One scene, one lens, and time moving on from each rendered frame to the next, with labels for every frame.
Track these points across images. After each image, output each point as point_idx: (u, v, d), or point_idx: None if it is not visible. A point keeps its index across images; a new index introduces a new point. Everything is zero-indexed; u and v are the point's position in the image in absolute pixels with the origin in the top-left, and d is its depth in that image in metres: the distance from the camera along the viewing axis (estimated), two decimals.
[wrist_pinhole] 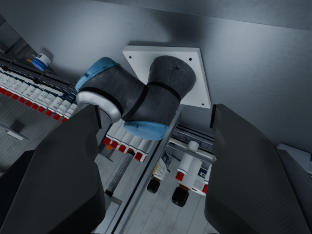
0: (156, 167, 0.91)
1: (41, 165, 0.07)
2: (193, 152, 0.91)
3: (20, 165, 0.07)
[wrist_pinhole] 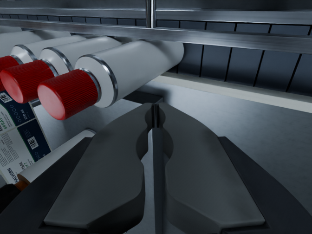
0: None
1: (95, 153, 0.08)
2: (44, 34, 0.34)
3: (79, 149, 0.08)
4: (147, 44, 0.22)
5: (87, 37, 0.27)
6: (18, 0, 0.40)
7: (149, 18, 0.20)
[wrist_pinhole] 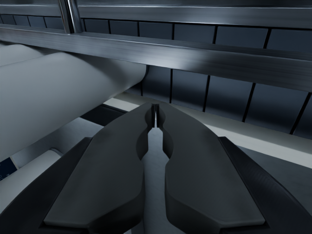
0: None
1: (95, 153, 0.08)
2: None
3: (79, 149, 0.08)
4: (69, 60, 0.13)
5: (6, 44, 0.19)
6: None
7: (64, 17, 0.12)
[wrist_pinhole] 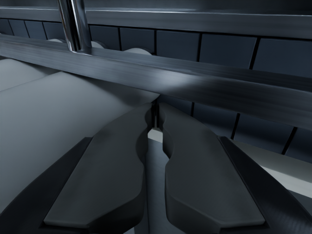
0: None
1: (95, 153, 0.08)
2: None
3: (79, 149, 0.08)
4: (74, 84, 0.10)
5: None
6: None
7: (68, 29, 0.09)
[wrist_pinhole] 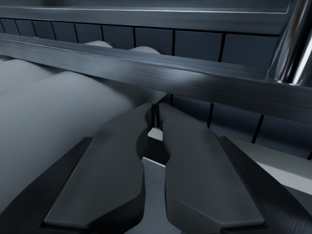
0: None
1: (95, 153, 0.08)
2: None
3: (79, 149, 0.08)
4: (87, 85, 0.10)
5: None
6: None
7: (307, 48, 0.05)
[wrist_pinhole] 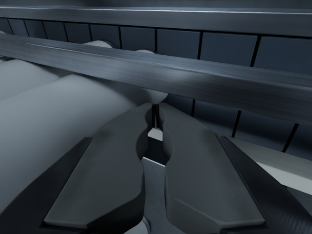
0: None
1: (95, 153, 0.08)
2: None
3: (79, 149, 0.08)
4: (83, 87, 0.10)
5: (3, 58, 0.16)
6: None
7: None
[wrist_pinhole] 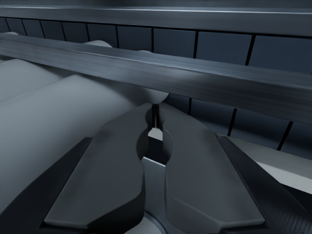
0: None
1: (95, 153, 0.08)
2: None
3: (79, 149, 0.08)
4: (83, 87, 0.10)
5: (2, 57, 0.16)
6: None
7: None
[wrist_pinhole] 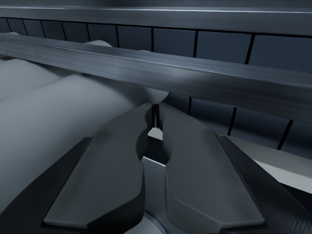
0: None
1: (95, 153, 0.08)
2: None
3: (79, 149, 0.08)
4: (83, 87, 0.10)
5: (3, 57, 0.16)
6: None
7: None
